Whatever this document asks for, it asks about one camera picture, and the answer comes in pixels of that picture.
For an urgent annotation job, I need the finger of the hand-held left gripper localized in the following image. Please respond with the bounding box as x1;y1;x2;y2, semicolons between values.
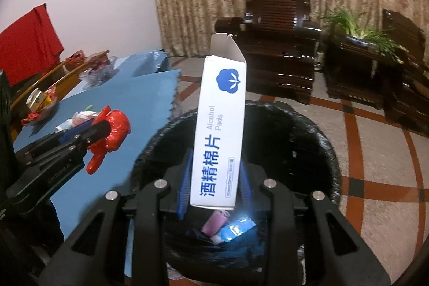
40;121;113;169
15;128;86;161

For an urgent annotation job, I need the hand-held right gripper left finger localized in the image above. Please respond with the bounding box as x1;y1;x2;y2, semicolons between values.
39;148;195;286

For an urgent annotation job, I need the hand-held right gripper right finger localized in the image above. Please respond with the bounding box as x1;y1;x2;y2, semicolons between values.
239;160;393;286

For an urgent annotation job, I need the red plastic bag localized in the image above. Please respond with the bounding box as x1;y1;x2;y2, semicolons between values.
85;106;131;175

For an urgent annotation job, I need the black lined trash bin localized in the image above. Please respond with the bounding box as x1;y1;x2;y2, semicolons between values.
131;100;342;286

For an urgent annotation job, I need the white cardboard box blue print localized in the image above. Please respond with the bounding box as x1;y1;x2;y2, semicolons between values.
189;32;247;210

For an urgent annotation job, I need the white crumpled tissue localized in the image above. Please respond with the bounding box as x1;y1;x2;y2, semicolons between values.
72;110;98;126

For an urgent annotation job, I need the plate of wrapped candy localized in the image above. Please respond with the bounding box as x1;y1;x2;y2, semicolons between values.
22;88;61;127

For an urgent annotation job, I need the shiny blue wrapper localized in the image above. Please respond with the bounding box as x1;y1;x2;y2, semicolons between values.
214;217;255;244

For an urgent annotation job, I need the pink wrapper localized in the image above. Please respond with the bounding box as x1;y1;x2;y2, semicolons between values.
201;210;230;236

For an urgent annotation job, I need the glass bowl of fruit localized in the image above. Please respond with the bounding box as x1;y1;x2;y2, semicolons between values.
79;55;118;89

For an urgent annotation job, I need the curved wooden chair back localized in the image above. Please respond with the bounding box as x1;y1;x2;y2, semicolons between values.
10;60;69;142
50;50;110;95

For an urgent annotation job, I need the small red basket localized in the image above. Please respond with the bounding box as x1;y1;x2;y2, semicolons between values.
65;51;85;71

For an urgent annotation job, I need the light blue table cover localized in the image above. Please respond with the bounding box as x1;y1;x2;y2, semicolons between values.
64;50;171;95

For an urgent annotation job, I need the red cloth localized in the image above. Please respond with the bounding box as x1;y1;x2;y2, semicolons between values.
0;4;65;87

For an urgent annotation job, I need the dark wooden armchair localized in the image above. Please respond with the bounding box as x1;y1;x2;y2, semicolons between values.
382;8;429;136
214;0;321;106

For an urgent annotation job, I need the dark wooden side table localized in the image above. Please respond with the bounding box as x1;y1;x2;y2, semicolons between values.
323;35;406;110

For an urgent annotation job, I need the potted green plant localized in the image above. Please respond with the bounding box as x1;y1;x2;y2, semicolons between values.
318;6;404;64

